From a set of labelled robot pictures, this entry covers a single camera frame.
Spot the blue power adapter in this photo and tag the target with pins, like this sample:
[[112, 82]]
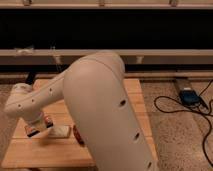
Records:
[[189, 97]]

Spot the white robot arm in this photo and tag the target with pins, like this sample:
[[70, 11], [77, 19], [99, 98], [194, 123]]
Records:
[[93, 90]]

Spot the wooden table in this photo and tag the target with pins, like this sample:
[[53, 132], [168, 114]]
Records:
[[43, 152]]

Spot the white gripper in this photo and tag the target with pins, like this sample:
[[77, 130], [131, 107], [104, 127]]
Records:
[[38, 126]]

